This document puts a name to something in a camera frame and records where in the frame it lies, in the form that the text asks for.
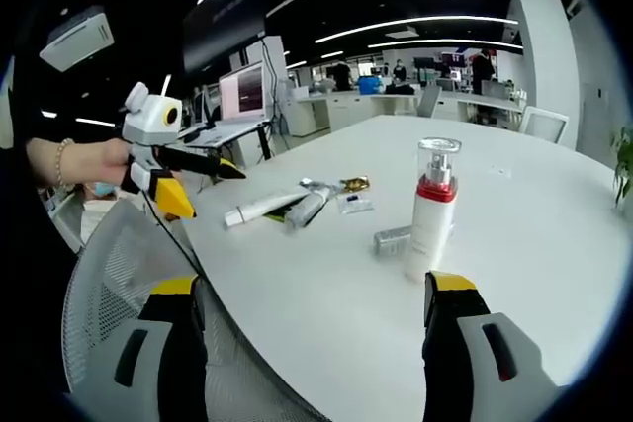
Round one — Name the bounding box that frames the blue bin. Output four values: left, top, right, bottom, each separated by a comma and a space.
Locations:
358, 75, 385, 95

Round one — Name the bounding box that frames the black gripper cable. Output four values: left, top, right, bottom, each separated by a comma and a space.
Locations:
140, 187, 205, 278

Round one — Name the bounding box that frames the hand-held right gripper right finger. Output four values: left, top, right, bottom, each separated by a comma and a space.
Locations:
421, 269, 568, 422

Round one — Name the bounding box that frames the gold skincare sachet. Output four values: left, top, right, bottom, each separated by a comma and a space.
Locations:
338, 174, 372, 193

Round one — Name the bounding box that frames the clear skincare sachet blue square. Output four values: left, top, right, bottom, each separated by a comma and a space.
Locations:
334, 192, 376, 216

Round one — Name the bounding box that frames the small white skincare bottle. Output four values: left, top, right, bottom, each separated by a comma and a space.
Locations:
372, 225, 415, 259

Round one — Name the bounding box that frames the white standing desk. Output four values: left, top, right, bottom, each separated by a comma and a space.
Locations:
176, 118, 274, 171

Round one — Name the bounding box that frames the white mesh chair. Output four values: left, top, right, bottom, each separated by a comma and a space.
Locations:
518, 105, 571, 147

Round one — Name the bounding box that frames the person's left hand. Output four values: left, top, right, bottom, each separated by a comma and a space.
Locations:
62, 137, 133, 187

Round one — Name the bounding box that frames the long white counter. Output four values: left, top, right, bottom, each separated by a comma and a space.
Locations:
291, 93, 525, 136

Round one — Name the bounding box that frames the potted green plant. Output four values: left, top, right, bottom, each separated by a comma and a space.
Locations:
610, 125, 633, 210

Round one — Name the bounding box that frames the beaded bracelet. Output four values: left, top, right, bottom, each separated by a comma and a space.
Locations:
53, 137, 75, 191

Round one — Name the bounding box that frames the black hanging panel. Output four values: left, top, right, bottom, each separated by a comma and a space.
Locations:
182, 0, 268, 77

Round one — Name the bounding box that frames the grey wall cabinet door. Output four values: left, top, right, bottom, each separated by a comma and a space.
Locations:
583, 83, 607, 146

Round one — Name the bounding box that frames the person's dark top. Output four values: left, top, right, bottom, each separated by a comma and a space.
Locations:
0, 184, 80, 393

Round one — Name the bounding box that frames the grey mesh office chair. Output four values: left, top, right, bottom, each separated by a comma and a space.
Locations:
61, 199, 322, 422

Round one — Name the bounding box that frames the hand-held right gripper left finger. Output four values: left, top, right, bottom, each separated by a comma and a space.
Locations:
81, 274, 209, 422

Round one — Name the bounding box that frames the frosted skincare bottle clear cap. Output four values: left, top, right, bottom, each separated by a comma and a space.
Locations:
284, 189, 331, 231

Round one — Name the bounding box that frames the white skincare bottle red collar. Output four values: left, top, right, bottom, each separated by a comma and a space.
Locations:
404, 137, 465, 286

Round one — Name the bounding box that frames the grey swivel chair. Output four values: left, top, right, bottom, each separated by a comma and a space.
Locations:
417, 84, 443, 119

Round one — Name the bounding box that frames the computer monitor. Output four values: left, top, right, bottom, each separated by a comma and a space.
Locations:
218, 61, 266, 122

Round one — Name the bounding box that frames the ceiling air conditioner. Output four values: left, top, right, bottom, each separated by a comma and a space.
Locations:
39, 6, 116, 72

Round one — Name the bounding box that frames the black green skincare sachet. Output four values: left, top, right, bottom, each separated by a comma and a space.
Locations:
259, 175, 345, 226

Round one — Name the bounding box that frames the white skincare tube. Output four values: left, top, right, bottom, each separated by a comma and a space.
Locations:
223, 188, 309, 230

